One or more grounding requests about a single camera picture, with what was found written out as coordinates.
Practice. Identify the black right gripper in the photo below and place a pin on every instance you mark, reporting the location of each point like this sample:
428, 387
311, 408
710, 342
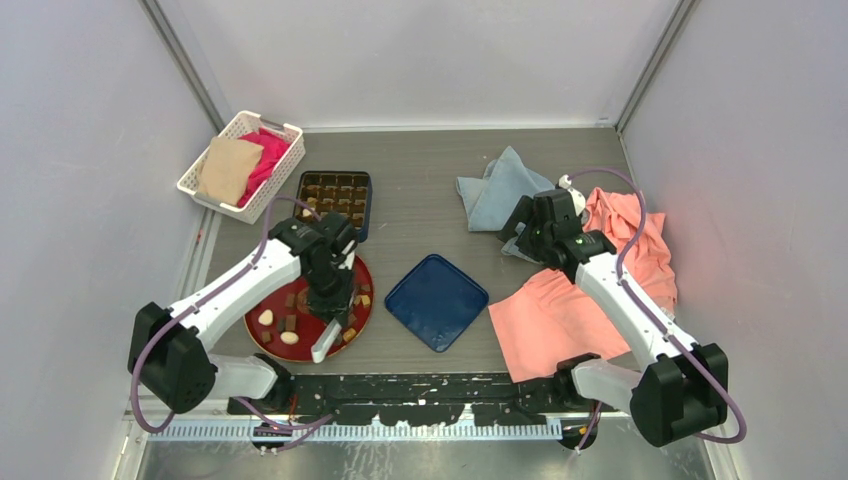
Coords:
527, 215

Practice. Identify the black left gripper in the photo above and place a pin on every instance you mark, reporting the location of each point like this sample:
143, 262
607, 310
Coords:
336, 306

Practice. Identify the metal tongs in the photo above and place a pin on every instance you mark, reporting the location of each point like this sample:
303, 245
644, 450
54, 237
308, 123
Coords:
320, 348

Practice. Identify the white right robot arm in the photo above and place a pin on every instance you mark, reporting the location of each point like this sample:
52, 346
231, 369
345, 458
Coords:
680, 387

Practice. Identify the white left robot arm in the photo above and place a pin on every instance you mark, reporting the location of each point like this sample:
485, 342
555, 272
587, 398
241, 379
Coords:
170, 352

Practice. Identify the blue chocolate tin box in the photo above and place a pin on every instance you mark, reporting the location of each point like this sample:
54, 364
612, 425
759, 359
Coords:
349, 193

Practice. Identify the white oval chocolate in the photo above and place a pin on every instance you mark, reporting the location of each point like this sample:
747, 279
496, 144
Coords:
289, 337
266, 318

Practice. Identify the caramel cube chocolate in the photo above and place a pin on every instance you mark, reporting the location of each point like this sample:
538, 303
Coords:
349, 335

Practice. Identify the light blue denim cloth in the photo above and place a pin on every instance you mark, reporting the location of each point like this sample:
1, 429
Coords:
490, 200

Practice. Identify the red round tray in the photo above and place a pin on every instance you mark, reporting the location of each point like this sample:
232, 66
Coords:
291, 313

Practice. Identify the pink cloth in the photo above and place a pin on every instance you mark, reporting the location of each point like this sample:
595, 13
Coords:
549, 320

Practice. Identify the magenta cloth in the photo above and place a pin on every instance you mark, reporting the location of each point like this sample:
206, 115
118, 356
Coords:
273, 149

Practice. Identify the beige cloth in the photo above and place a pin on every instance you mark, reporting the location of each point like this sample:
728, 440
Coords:
226, 169

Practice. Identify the blue tin lid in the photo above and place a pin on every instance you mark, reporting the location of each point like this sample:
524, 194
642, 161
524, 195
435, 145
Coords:
436, 302

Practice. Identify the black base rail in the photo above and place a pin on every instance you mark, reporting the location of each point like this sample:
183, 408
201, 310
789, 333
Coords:
492, 399

